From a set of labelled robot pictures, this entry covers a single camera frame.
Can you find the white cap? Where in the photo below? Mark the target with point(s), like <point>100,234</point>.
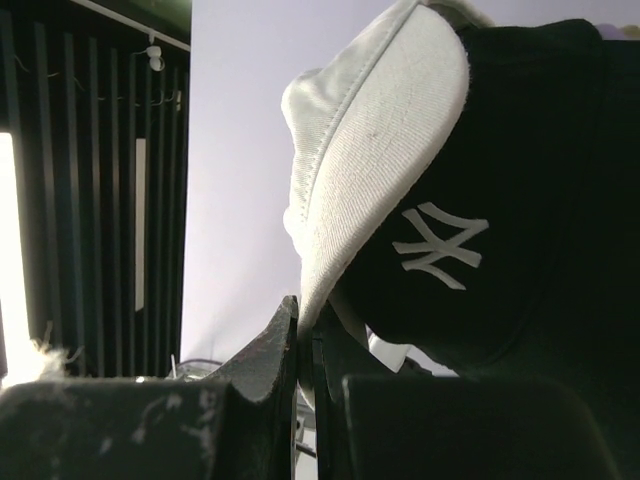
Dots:
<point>364,129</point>

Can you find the purple cap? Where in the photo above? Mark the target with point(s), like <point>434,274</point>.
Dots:
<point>615,33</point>

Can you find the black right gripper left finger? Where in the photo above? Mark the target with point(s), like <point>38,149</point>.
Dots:
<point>236,423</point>

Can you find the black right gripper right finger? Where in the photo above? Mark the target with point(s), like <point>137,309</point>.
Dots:
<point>372,423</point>

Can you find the black cap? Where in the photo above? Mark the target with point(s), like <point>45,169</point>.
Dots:
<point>517,250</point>

